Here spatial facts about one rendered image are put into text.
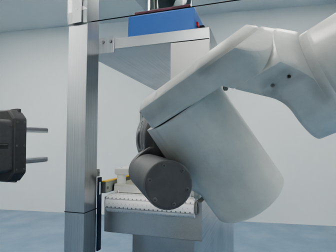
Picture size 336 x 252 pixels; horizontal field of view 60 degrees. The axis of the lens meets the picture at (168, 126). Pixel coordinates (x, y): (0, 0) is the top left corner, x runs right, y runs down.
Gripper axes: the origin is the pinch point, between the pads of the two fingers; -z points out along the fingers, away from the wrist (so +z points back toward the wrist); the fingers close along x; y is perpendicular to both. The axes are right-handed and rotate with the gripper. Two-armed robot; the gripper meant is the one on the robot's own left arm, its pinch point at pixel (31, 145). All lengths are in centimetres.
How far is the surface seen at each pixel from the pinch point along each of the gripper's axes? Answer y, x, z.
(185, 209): 16.9, 17.0, -32.5
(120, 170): -4.5, 8.3, -34.2
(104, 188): -6.6, 12.8, -29.5
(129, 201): 1.3, 16.1, -30.5
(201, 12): -87, -180, -348
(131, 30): 0.6, -32.2, -32.7
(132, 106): -189, -50, -326
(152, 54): 4.5, -26.2, -38.0
